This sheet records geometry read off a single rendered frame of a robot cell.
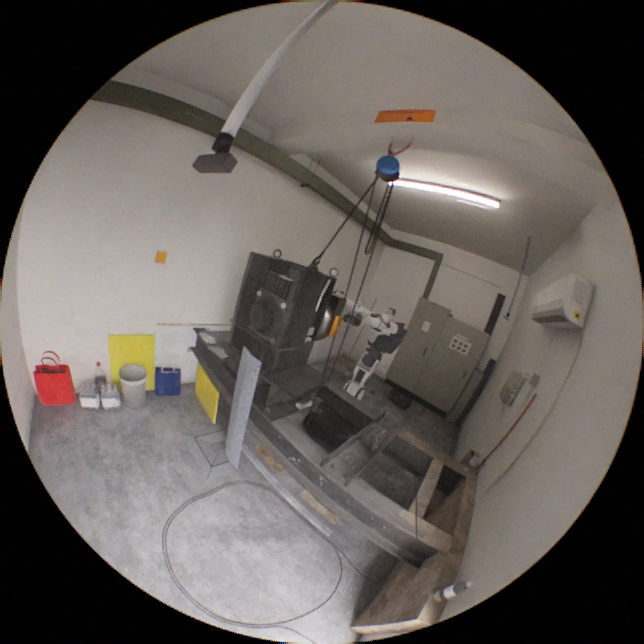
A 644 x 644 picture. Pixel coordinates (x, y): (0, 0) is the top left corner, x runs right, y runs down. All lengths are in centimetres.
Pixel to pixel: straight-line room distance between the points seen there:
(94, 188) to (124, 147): 38
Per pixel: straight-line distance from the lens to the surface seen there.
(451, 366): 405
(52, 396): 259
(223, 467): 200
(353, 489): 135
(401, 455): 209
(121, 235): 209
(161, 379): 245
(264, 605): 169
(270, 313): 137
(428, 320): 405
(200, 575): 168
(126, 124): 222
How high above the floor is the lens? 167
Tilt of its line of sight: 14 degrees down
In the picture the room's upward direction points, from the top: 20 degrees clockwise
